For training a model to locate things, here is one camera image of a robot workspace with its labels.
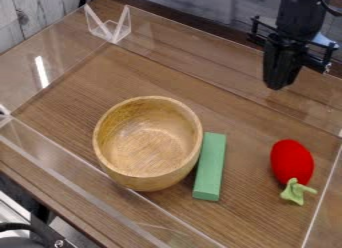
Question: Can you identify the clear acrylic corner bracket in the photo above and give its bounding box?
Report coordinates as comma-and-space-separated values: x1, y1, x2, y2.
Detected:
84, 4, 131, 44

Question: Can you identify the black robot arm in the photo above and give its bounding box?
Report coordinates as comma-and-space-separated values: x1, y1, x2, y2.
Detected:
249, 0, 342, 90

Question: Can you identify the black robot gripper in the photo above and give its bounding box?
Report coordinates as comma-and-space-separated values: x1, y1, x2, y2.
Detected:
249, 15, 339, 90

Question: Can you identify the black clamp under table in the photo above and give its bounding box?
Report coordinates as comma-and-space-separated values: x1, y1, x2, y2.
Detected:
0, 214, 78, 248

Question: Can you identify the green rectangular block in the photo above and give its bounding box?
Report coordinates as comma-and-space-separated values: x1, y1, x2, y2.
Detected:
193, 132, 227, 201

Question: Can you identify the wooden bowl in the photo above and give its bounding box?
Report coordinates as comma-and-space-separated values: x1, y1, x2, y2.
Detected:
92, 96, 203, 192

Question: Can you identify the red plush strawberry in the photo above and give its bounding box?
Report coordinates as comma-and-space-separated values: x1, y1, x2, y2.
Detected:
270, 139, 317, 206

